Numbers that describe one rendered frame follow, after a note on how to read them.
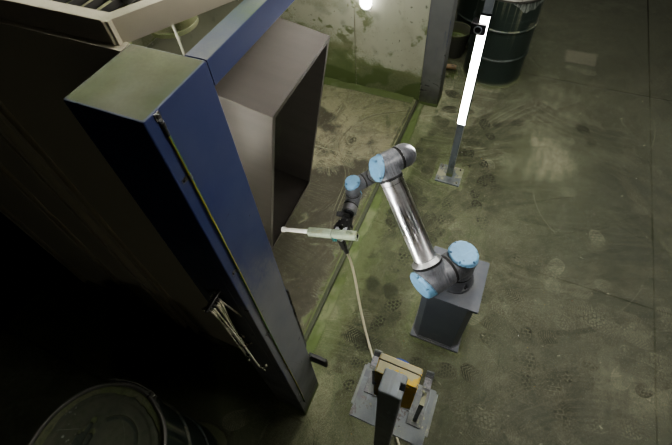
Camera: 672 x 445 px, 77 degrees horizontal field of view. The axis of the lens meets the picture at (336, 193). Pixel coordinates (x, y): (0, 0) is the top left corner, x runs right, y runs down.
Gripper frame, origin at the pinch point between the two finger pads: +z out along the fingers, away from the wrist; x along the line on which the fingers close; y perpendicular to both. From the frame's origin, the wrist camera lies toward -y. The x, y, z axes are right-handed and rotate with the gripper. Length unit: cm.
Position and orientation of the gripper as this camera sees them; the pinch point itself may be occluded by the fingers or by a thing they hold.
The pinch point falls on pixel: (338, 238)
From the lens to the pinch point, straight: 242.3
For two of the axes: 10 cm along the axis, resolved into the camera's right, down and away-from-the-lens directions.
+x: -9.2, -0.4, 3.9
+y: 2.8, 6.4, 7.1
